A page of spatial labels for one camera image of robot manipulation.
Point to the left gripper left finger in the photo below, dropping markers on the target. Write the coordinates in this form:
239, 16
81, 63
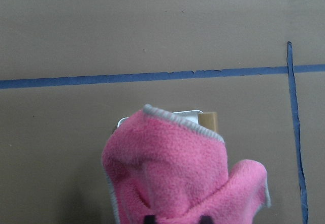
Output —
149, 219

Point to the pink microfibre cloth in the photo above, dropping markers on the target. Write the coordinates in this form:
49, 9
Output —
161, 164

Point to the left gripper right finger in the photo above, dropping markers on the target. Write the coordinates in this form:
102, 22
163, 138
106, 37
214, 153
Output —
204, 219

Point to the white towel rack stand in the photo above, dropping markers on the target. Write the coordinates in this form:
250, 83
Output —
192, 115

